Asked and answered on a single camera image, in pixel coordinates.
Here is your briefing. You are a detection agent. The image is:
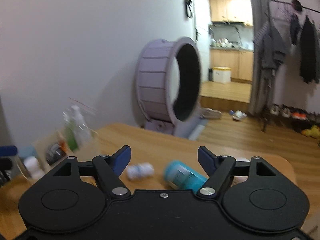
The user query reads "blue cap clear jar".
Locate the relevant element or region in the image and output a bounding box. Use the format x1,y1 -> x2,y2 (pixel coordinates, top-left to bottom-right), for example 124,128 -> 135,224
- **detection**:
17,145 -> 36,159

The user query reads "large white pill bottle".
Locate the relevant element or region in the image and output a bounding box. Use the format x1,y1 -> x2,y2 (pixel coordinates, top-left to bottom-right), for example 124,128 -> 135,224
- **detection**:
23,155 -> 44,180

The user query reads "black gyro wrist ball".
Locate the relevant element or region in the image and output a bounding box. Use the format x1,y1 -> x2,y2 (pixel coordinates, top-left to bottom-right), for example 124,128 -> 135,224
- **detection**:
46,143 -> 67,166

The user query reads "bag of green packets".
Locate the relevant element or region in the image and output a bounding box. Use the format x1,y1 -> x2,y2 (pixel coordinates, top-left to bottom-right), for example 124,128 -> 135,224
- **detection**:
61,97 -> 98,152

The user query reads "teal plastic bottle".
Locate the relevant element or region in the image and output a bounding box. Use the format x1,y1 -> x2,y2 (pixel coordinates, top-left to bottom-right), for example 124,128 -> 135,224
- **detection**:
163,160 -> 207,193

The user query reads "small white pill bottle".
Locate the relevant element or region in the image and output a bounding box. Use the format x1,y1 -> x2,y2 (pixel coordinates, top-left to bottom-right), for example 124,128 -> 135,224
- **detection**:
126,163 -> 154,180

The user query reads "clear spray bottle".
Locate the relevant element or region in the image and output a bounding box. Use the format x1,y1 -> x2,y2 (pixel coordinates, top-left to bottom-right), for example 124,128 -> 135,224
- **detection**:
71,105 -> 92,147

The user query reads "cream plastic storage bin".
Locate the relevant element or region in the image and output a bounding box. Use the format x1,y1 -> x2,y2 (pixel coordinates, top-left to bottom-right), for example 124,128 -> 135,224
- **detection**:
15,130 -> 100,183

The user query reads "white box yellow lid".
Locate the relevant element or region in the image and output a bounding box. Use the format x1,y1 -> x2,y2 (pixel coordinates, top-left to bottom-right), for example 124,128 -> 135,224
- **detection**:
213,67 -> 231,84

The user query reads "purple cat exercise wheel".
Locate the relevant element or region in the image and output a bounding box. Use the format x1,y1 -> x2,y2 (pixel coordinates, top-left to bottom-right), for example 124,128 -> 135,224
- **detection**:
135,37 -> 202,138

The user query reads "black clothes rack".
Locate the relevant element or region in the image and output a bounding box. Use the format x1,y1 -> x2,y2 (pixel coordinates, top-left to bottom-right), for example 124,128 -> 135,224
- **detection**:
253,0 -> 319,126

